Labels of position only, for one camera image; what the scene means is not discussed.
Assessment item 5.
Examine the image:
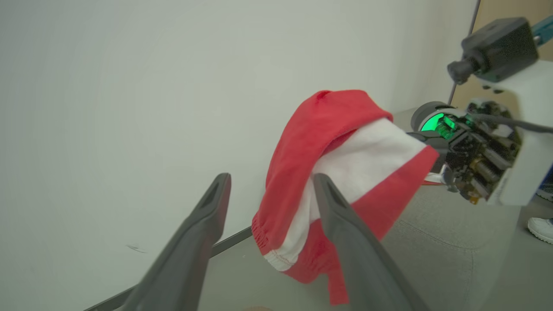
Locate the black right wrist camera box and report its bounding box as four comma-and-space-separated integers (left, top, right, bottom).
447, 17, 540, 85

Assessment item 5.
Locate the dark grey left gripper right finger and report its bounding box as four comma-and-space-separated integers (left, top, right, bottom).
313, 173, 429, 311

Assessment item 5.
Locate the grey fabric sofa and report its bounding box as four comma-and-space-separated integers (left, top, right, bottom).
346, 108, 525, 311

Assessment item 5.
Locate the white sneaker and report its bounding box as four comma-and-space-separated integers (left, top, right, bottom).
528, 217, 553, 245

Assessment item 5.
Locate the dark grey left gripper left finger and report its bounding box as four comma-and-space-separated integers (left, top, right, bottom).
122, 173, 232, 311

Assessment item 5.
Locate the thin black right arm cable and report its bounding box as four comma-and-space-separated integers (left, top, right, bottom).
470, 113, 553, 133

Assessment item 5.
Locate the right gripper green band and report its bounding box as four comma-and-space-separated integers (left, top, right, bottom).
406, 60, 553, 206

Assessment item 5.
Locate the red shorts white band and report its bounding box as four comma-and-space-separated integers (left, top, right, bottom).
252, 89, 440, 305

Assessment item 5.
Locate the teal right wrist cable connector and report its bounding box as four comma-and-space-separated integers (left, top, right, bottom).
531, 16, 553, 44

